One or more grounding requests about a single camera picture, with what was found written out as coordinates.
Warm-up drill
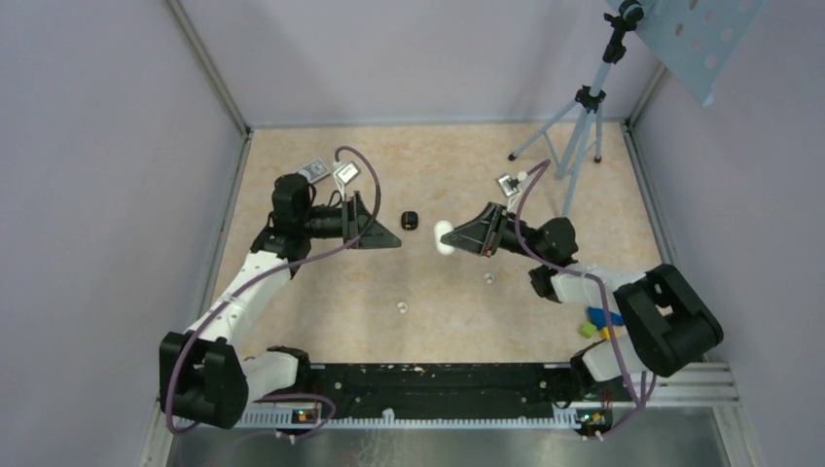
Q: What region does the card deck box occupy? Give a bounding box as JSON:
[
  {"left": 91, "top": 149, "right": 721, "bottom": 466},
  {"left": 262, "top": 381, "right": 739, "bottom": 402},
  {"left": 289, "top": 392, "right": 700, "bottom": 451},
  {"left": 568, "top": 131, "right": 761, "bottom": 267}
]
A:
[{"left": 296, "top": 159, "right": 331, "bottom": 185}]

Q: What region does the white charging case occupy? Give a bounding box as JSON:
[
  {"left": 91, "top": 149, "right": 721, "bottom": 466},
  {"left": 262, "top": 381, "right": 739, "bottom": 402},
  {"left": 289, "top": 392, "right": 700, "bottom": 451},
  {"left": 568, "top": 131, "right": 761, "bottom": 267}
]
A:
[{"left": 433, "top": 220, "right": 456, "bottom": 258}]

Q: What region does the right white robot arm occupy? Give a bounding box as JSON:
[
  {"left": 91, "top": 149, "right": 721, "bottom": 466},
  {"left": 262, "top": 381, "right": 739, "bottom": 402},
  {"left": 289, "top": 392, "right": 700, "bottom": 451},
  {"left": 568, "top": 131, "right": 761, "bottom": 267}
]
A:
[{"left": 434, "top": 203, "right": 725, "bottom": 401}]

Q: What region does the black charging case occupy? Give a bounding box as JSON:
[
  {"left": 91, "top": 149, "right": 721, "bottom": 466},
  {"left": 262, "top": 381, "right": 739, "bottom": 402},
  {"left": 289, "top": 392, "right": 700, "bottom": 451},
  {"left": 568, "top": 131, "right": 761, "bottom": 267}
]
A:
[{"left": 400, "top": 210, "right": 419, "bottom": 232}]

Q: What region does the green cube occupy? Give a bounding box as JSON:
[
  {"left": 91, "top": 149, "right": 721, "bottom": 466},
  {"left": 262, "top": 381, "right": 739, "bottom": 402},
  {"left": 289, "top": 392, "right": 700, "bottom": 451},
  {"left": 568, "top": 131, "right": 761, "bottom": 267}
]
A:
[{"left": 579, "top": 322, "right": 598, "bottom": 339}]

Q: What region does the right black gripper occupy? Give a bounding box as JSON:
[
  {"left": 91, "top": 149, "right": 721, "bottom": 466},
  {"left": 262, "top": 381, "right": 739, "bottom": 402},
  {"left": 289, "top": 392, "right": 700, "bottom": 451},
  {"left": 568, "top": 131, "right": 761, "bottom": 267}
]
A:
[{"left": 442, "top": 202, "right": 550, "bottom": 264}]

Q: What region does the perforated blue panel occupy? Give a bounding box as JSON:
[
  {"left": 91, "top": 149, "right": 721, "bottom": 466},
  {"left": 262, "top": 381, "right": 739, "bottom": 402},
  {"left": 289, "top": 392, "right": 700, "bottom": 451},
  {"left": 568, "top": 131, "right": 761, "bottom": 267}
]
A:
[{"left": 606, "top": 0, "right": 767, "bottom": 107}]

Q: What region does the purple cable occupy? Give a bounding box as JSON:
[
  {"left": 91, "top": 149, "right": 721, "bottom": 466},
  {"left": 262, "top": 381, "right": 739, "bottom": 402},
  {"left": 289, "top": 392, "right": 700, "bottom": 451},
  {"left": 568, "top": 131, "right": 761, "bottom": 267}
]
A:
[
  {"left": 163, "top": 145, "right": 382, "bottom": 443},
  {"left": 513, "top": 159, "right": 659, "bottom": 440}
]

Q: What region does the light blue tripod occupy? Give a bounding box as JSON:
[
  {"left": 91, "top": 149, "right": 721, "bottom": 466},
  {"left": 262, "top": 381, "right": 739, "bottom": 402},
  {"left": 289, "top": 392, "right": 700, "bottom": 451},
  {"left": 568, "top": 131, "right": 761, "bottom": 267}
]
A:
[{"left": 508, "top": 0, "right": 646, "bottom": 217}]

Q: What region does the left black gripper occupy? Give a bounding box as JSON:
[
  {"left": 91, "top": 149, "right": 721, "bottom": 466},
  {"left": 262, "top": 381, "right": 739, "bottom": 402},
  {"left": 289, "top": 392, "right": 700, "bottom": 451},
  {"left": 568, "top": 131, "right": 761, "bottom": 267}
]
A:
[{"left": 300, "top": 191, "right": 401, "bottom": 250}]

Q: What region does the blue toy block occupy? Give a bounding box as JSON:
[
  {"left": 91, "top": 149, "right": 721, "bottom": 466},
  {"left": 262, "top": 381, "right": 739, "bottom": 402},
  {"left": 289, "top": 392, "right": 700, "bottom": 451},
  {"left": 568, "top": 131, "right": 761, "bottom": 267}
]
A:
[{"left": 586, "top": 306, "right": 625, "bottom": 330}]

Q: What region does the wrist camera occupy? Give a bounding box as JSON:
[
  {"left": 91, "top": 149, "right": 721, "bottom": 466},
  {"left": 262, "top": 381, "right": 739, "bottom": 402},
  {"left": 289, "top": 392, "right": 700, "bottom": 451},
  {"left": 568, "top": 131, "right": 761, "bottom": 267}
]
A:
[
  {"left": 496, "top": 171, "right": 530, "bottom": 211},
  {"left": 332, "top": 161, "right": 361, "bottom": 193}
]

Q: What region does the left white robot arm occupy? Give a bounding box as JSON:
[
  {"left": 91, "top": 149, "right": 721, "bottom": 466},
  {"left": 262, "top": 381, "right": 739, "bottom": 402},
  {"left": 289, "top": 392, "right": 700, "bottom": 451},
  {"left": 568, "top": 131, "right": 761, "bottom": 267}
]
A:
[{"left": 159, "top": 173, "right": 402, "bottom": 432}]

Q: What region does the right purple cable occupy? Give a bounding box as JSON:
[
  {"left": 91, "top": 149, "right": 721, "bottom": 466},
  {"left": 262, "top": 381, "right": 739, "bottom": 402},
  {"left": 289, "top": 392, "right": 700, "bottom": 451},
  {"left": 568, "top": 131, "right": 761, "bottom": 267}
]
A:
[{"left": 513, "top": 159, "right": 659, "bottom": 440}]

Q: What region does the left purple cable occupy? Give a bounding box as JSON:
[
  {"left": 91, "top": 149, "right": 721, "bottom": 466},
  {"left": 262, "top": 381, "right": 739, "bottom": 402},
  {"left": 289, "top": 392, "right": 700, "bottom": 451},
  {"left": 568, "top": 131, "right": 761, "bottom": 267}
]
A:
[{"left": 163, "top": 145, "right": 382, "bottom": 443}]

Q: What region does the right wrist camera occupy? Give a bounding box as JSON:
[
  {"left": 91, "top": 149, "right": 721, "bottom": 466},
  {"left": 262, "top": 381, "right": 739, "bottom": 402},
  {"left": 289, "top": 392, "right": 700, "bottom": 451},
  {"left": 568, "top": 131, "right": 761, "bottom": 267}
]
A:
[{"left": 496, "top": 171, "right": 530, "bottom": 211}]

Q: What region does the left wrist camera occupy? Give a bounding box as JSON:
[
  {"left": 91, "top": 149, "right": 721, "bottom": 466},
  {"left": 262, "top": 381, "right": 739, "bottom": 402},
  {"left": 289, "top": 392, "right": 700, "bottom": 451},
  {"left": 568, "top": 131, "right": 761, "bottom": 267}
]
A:
[{"left": 332, "top": 161, "right": 361, "bottom": 193}]

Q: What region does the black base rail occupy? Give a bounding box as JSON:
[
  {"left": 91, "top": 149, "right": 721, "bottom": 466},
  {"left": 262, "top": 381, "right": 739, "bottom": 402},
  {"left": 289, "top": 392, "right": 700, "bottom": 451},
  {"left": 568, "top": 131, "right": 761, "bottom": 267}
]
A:
[{"left": 257, "top": 362, "right": 636, "bottom": 421}]

